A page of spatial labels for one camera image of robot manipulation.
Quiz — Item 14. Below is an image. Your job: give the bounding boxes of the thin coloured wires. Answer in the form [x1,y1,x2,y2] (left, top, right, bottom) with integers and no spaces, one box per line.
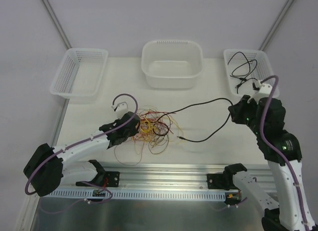
[113,105,184,166]

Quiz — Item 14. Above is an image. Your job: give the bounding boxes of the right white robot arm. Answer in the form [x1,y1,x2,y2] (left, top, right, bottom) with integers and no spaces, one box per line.
[223,95,318,231]

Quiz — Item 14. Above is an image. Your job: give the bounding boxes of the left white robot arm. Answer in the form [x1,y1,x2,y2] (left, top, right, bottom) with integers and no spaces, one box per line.
[23,111,140,197]

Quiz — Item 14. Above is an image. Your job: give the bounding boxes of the right white perforated basket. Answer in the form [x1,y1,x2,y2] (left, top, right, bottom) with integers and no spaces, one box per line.
[223,49,274,97]

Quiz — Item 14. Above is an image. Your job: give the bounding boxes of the white perforated basket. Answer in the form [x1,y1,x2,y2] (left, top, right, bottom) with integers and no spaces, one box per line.
[223,49,274,97]
[49,48,109,101]

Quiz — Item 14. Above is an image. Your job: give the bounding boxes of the left white perforated basket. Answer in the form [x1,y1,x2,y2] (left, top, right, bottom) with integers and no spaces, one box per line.
[49,48,109,101]

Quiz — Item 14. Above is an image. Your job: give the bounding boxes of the white centre plastic tub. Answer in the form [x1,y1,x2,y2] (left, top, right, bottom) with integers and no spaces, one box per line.
[141,40,204,89]

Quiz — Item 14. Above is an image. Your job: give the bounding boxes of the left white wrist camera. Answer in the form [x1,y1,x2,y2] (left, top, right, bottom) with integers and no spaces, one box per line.
[111,102,128,119]

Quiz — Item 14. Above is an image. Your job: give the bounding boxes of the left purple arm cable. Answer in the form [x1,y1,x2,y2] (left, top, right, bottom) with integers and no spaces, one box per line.
[24,93,139,196]

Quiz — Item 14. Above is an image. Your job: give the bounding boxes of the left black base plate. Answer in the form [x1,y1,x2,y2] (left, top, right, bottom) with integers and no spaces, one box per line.
[75,170,120,188]

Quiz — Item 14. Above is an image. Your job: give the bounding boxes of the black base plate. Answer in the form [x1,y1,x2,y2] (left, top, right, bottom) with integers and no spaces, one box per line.
[207,173,238,191]
[75,170,120,188]

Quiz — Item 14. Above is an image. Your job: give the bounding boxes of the aluminium mounting rail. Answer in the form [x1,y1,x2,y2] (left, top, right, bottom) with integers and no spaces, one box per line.
[29,163,298,193]

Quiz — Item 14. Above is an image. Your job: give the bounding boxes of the white slotted cable duct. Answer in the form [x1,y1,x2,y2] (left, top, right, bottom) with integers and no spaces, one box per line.
[47,188,226,202]

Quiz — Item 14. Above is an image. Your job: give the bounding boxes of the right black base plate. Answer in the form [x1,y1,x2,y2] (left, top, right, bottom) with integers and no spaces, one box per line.
[207,173,238,191]

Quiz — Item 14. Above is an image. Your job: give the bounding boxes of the right aluminium frame post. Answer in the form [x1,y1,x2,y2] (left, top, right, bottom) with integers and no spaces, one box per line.
[258,0,297,51]

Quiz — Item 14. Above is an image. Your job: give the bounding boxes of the aluminium frame post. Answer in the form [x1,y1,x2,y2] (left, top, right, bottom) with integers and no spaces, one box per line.
[40,0,72,50]
[258,0,297,51]

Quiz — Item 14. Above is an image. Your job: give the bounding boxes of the left aluminium frame post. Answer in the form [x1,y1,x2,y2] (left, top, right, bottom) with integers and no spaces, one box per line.
[40,0,72,50]

